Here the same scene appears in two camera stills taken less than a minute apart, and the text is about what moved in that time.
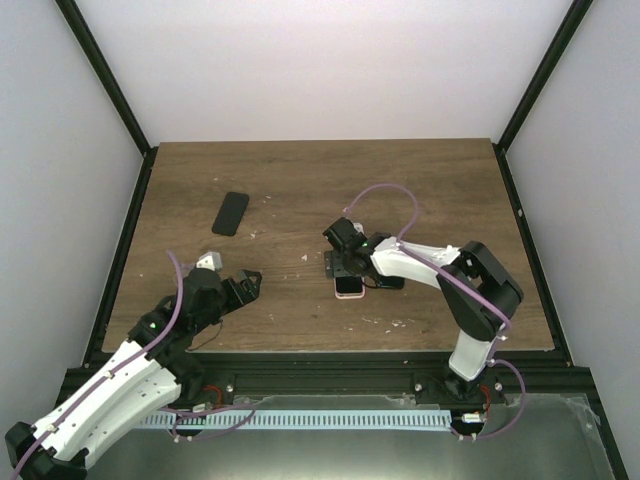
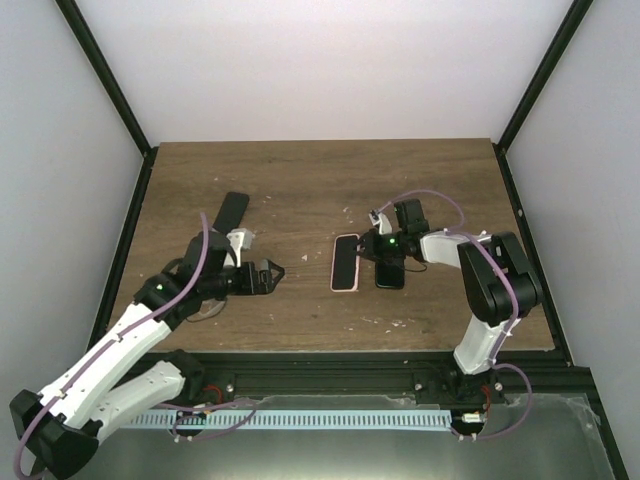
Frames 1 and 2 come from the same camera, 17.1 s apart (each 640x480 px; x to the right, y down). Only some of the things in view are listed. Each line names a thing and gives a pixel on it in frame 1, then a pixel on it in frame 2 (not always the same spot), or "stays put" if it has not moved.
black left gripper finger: x=244 y=291 -> x=272 y=265
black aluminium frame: x=304 y=375 stays put
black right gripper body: x=333 y=262 -> x=385 y=251
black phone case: x=391 y=282 stays put
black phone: x=230 y=214 stays put
